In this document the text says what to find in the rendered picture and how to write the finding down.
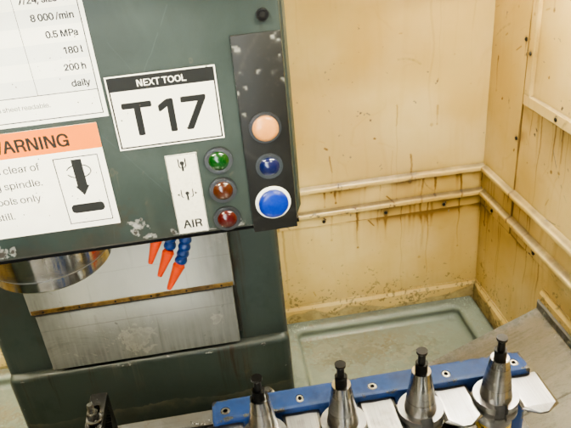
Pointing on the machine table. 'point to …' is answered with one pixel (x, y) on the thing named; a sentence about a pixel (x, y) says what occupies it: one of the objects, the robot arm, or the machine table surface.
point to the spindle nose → (50, 272)
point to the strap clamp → (100, 412)
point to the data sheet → (47, 64)
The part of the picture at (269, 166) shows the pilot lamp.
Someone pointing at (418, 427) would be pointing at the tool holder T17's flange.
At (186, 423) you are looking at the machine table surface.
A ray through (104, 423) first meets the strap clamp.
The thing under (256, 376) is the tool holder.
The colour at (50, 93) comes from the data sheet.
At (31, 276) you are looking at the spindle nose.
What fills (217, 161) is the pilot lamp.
